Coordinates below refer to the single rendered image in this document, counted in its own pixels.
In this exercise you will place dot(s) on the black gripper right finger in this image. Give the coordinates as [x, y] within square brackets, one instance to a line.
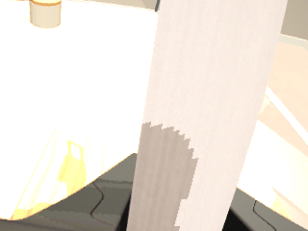
[246, 214]

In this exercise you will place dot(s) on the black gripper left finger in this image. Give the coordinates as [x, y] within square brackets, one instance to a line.
[102, 205]

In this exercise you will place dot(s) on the grey canister with yellow lid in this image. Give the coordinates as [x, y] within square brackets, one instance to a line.
[46, 13]

